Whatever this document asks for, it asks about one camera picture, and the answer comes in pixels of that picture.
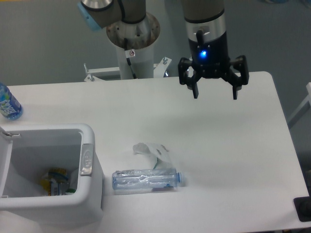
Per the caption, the black clamp at table edge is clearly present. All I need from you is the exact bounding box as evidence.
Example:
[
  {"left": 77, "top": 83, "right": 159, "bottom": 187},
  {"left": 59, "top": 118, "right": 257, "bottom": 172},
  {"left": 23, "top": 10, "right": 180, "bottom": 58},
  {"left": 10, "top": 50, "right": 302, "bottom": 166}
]
[{"left": 294, "top": 196, "right": 311, "bottom": 222}]

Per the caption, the white metal frame right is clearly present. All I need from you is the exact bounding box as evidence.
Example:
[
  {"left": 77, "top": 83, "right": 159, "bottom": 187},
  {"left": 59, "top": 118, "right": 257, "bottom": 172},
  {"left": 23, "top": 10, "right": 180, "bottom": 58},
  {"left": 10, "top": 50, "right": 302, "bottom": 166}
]
[{"left": 287, "top": 82, "right": 311, "bottom": 129}]

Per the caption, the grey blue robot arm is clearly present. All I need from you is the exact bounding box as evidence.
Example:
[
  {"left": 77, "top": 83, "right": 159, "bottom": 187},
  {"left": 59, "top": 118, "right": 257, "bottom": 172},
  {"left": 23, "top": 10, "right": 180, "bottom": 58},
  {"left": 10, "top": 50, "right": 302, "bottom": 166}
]
[{"left": 78, "top": 0, "right": 249, "bottom": 99}]

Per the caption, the white plastic trash can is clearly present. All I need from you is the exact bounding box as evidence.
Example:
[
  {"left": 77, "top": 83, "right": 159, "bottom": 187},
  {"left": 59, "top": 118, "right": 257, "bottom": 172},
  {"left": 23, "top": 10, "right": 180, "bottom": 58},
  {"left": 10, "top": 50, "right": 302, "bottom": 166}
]
[{"left": 0, "top": 124, "right": 104, "bottom": 225}]

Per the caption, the clear crushed plastic bottle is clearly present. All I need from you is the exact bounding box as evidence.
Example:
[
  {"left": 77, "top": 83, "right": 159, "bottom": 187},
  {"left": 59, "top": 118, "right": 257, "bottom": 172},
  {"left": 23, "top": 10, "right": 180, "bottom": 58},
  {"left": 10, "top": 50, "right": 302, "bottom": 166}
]
[{"left": 112, "top": 168, "right": 187, "bottom": 195}]

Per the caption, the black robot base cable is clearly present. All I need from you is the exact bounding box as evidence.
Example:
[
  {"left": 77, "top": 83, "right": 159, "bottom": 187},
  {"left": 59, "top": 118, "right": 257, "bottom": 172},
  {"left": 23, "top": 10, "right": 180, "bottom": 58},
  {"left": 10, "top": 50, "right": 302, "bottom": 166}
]
[{"left": 123, "top": 37, "right": 137, "bottom": 80}]

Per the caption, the yellow snack wrapper trash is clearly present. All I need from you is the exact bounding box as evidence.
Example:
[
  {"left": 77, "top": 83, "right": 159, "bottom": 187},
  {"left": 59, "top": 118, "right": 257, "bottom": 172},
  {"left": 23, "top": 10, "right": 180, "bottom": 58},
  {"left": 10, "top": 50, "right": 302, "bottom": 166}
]
[{"left": 39, "top": 167, "right": 76, "bottom": 196}]

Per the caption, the blue labelled water bottle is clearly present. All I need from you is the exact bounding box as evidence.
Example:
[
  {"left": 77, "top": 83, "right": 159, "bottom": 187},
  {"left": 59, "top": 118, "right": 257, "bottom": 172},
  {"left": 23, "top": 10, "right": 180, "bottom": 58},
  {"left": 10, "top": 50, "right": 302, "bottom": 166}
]
[{"left": 0, "top": 83, "right": 23, "bottom": 120}]

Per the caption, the white plastic wrapper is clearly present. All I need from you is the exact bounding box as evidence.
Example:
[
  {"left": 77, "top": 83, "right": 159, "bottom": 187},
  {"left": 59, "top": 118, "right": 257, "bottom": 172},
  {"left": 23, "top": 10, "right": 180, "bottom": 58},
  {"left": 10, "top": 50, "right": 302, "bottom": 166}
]
[{"left": 133, "top": 142, "right": 172, "bottom": 169}]

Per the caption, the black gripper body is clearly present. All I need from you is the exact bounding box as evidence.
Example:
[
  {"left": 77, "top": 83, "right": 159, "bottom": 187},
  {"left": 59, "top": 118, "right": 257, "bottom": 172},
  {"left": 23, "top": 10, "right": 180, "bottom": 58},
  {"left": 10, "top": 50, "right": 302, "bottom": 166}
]
[{"left": 189, "top": 30, "right": 230, "bottom": 79}]

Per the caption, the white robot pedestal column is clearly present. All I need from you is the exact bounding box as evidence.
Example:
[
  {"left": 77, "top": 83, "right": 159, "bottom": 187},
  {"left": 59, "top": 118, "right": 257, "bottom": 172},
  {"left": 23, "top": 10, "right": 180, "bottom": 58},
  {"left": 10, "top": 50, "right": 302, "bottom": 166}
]
[{"left": 84, "top": 13, "right": 173, "bottom": 82}]

